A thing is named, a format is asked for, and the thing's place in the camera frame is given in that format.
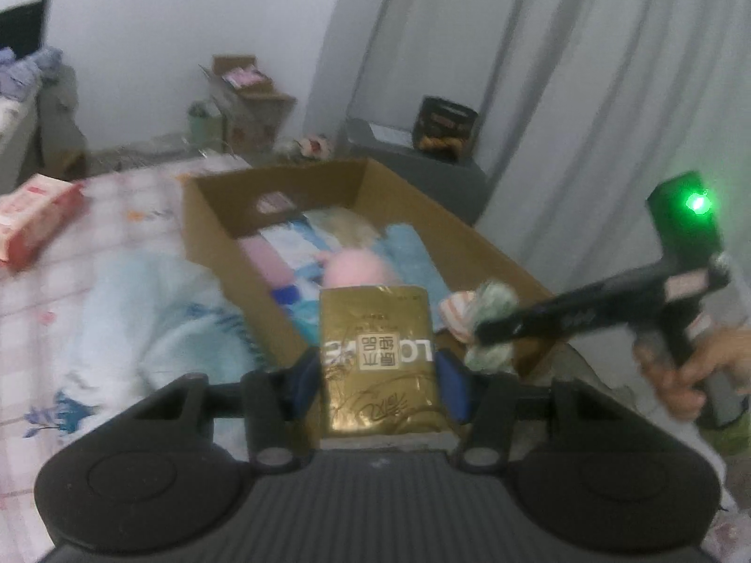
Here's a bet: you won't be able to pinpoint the grey curtain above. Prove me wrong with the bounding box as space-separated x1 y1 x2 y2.
304 0 751 365

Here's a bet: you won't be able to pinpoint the open cardboard carton stack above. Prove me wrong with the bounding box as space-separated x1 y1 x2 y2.
198 54 298 154

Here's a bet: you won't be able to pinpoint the pink soft pack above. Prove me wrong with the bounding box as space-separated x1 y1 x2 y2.
239 233 298 292

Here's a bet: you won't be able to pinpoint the gold foil packet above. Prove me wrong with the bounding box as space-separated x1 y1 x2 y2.
315 283 451 442

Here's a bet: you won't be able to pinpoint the green bin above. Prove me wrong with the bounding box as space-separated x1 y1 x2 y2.
186 99 228 145

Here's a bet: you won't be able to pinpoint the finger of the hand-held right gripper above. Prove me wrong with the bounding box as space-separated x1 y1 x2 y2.
473 301 556 347

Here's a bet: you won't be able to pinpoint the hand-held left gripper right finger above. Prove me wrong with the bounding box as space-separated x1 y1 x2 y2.
436 349 635 475

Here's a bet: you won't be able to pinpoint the light blue printed blanket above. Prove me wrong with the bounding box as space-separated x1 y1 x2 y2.
52 251 278 483

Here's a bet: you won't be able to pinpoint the pink packs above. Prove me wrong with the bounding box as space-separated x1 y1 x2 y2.
224 67 275 90

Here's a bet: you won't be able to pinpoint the blue wipes packet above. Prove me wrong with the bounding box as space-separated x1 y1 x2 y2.
268 282 325 330

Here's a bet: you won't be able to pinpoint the silvery light blue packet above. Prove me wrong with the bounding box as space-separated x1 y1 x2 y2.
307 207 383 254

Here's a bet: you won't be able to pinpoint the grey bed frame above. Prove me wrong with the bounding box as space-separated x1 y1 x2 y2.
0 0 87 196

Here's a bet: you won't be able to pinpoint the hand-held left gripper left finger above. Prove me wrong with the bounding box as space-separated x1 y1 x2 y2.
130 350 322 471

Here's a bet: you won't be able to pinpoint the person's right hand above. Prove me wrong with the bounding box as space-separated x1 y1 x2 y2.
634 324 751 422

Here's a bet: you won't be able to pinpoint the lilac clothes pile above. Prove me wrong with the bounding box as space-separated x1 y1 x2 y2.
0 46 63 102

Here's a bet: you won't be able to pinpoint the light blue towel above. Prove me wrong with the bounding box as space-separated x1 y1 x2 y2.
374 221 454 307

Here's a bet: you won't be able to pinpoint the pink plush toy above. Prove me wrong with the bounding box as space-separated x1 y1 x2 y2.
322 248 401 292

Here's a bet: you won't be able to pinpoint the red pink tissue box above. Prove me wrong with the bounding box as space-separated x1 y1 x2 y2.
0 173 87 272

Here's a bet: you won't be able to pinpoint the orange striped cloth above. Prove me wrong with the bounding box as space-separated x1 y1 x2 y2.
439 290 483 342

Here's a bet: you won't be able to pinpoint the grey storage case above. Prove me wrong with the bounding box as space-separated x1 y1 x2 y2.
342 116 489 228

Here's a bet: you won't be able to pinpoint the brown cardboard box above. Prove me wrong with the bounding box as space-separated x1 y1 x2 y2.
179 157 556 377

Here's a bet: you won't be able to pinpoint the black snack box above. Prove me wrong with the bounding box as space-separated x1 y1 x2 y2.
412 95 480 160

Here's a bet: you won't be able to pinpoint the plush doll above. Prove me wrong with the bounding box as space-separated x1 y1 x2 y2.
296 135 333 163

